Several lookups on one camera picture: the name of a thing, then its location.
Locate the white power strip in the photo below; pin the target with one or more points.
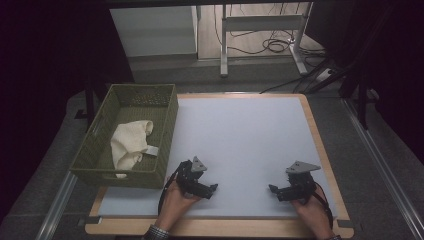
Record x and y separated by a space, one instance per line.
324 75

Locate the metal floor rail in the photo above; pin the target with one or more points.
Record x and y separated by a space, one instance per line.
56 206
383 166

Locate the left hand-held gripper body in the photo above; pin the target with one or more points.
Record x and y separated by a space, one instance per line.
188 175

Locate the white cabinet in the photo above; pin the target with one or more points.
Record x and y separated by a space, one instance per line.
153 30

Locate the white table mat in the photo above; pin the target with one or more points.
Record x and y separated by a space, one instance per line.
246 146

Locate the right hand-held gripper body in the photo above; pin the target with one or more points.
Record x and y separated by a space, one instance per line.
300 186

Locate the person's left hand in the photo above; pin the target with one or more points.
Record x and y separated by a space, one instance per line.
175 203

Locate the person's right hand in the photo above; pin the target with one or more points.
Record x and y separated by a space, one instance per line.
311 213

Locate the black stand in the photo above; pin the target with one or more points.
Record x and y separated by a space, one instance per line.
89 103
361 96

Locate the white desk frame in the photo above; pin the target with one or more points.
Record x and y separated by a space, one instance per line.
261 23

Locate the cream printed cloth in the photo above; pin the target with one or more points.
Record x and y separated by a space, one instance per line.
128 141

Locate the green woven basket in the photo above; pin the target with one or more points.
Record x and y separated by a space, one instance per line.
166 133

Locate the grey tape piece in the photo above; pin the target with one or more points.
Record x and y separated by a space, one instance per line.
345 223

